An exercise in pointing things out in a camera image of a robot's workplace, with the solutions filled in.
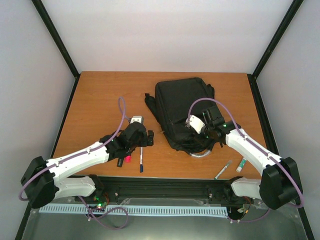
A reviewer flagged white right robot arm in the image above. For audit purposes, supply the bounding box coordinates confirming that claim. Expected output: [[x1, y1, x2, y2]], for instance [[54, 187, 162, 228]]
[[201, 106, 304, 210]]

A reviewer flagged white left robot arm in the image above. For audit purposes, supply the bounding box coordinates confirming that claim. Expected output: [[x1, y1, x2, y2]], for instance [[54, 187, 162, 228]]
[[20, 121, 154, 209]]

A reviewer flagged pink highlighter marker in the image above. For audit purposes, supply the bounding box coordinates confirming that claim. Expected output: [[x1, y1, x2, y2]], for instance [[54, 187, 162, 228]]
[[124, 155, 132, 163]]

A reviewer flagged blue ballpoint pen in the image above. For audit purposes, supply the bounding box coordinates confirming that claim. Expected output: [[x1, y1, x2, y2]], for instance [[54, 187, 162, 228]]
[[139, 147, 144, 173]]

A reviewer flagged green highlighter marker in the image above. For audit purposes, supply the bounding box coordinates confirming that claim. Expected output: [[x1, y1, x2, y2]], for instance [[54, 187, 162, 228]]
[[116, 157, 124, 168]]

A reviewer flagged grey whiteboard marker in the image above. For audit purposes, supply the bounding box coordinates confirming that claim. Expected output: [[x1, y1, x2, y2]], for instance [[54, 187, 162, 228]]
[[214, 160, 233, 180]]

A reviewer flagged white glue stick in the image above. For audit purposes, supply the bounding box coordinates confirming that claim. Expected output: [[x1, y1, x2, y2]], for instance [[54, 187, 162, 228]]
[[236, 157, 247, 173]]

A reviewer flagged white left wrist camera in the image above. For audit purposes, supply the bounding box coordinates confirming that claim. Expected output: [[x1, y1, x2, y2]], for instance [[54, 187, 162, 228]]
[[129, 115, 144, 125]]

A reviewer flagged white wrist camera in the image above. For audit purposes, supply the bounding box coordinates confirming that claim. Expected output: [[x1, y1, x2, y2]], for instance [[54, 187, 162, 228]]
[[129, 115, 144, 125], [185, 115, 205, 134]]

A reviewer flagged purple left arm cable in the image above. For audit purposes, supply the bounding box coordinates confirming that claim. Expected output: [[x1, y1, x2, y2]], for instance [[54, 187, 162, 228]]
[[18, 96, 133, 230]]

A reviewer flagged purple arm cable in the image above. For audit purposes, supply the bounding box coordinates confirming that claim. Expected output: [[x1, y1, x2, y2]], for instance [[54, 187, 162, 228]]
[[18, 96, 133, 230], [186, 97, 305, 224]]

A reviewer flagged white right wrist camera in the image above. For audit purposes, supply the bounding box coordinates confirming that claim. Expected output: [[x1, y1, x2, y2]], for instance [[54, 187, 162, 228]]
[[185, 115, 205, 134]]

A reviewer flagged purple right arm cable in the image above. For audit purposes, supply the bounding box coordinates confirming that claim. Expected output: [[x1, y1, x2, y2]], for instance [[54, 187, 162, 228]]
[[186, 97, 305, 224]]

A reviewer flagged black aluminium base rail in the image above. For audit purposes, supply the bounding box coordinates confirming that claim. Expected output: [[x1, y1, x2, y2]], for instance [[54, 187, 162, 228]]
[[62, 174, 300, 208]]

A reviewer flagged light blue cable duct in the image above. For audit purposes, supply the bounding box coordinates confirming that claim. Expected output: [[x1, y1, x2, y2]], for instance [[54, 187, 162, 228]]
[[38, 203, 228, 218]]

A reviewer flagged black left frame post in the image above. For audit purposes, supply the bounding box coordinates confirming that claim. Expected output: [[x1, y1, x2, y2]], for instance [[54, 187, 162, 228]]
[[31, 0, 81, 80]]

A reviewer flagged black frame post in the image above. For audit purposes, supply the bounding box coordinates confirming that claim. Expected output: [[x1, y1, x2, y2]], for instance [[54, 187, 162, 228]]
[[31, 0, 81, 80], [251, 0, 305, 78]]

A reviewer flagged black right frame post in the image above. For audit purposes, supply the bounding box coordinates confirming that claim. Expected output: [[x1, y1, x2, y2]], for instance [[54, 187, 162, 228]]
[[251, 0, 305, 78]]

